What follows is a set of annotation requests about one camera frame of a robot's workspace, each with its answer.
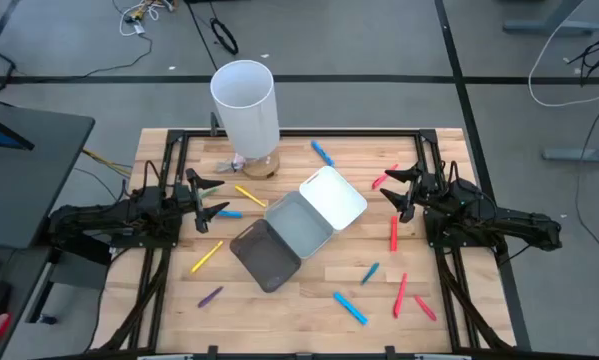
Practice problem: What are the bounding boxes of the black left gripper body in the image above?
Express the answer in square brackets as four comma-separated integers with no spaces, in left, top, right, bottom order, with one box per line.
[173,167,210,235]

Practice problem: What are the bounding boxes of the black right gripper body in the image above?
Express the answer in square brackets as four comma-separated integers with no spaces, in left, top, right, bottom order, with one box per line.
[400,161,443,225]

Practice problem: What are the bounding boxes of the yellow highlighter marker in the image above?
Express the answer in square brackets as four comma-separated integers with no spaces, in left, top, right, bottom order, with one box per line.
[189,240,225,275]
[234,184,268,209]

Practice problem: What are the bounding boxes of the purple highlighter marker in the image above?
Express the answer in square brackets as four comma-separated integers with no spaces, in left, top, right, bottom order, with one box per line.
[196,285,225,309]

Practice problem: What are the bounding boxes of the clear plastic wrapper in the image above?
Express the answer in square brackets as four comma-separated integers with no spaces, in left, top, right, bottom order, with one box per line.
[215,153,248,175]

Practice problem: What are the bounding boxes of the white plastic bin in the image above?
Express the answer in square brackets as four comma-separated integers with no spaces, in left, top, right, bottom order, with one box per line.
[298,165,369,232]

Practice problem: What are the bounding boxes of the smoky transparent plastic bin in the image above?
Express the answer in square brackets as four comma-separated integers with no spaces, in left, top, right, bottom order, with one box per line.
[228,218,303,294]

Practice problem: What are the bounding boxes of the teal highlighter marker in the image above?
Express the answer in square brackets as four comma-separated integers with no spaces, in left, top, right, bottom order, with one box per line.
[360,261,381,286]

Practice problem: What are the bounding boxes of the tall white cylinder shade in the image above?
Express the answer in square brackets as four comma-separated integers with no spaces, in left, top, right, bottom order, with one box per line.
[209,59,282,161]

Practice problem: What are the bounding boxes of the grey plastic bin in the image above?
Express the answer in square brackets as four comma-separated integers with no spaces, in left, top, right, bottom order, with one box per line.
[263,190,335,260]

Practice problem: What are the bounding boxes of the black desk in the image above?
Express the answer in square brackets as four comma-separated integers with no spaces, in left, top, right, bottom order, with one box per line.
[0,102,97,251]

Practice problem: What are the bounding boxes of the grey desk foot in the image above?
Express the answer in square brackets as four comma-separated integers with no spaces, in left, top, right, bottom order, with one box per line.
[502,0,599,37]
[542,137,599,164]

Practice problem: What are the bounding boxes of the dark grey side desk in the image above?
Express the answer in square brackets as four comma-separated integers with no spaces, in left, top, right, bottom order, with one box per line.
[0,243,55,360]

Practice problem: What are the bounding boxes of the black aluminium table frame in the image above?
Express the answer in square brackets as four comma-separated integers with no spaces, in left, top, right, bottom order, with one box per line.
[91,127,533,360]

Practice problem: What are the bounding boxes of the coiled black cable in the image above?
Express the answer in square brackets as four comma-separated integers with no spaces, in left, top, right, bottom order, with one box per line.
[209,17,240,56]

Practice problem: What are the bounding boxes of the thin black floor cable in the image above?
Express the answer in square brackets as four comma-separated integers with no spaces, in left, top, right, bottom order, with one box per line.
[574,84,599,281]
[0,34,154,99]

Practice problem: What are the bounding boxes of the white floor cable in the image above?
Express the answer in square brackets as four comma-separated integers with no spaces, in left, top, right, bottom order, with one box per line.
[527,0,599,109]

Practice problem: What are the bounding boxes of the white and yellow cable bundle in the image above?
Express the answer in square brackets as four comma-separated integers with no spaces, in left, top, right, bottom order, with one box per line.
[111,0,178,39]

